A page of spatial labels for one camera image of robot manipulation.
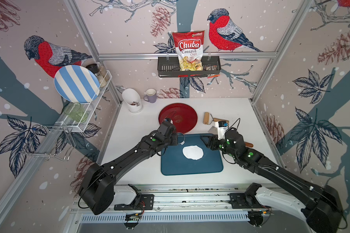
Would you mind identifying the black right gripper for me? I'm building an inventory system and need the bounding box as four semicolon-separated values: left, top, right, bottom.
201;133;238;160

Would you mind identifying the metal spatula wooden handle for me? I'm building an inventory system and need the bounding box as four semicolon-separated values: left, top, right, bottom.
208;126;254;148

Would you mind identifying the white dough piece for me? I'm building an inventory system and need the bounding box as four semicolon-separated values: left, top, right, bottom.
182;146;204;160

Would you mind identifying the wooden rolling pin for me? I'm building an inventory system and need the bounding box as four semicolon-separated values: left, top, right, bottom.
203;112;229;125

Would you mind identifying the teal plastic tray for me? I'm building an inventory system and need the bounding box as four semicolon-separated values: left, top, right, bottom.
161;134;224;176

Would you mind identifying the small round metal cutter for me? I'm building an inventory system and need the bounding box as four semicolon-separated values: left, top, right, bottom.
177;133;185;145

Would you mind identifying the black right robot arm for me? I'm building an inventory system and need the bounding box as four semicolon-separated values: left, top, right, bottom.
205;128;343;233

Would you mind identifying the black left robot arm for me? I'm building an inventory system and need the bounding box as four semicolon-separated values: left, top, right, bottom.
78;118;178;215

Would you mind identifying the round red tray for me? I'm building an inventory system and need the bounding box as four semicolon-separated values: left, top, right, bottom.
158;103;198;134

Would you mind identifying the purple mug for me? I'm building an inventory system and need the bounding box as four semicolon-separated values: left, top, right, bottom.
143;88;157;103

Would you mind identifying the white cutlery holder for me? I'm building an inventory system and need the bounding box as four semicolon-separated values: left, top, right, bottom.
122;88;143;113

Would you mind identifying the red cassava chips bag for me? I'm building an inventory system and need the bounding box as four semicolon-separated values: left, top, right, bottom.
172;31;205;70

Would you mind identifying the green glass cup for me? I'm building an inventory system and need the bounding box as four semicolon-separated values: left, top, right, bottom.
63;103;88;123

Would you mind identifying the dark lid spice jar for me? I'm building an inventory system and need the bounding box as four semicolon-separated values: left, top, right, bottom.
86;63;101;76

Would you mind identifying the blue white striped plate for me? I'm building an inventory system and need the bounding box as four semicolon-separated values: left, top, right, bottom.
54;65;100;103

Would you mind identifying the black wire wall basket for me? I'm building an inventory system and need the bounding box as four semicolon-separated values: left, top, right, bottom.
157;56;221;78

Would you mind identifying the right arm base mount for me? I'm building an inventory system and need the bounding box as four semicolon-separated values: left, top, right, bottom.
229;183;265;209

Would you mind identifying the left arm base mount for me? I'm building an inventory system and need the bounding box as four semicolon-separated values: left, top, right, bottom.
112;184;154;211

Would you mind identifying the white wire wall shelf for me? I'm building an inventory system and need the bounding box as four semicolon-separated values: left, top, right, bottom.
19;71;112;162

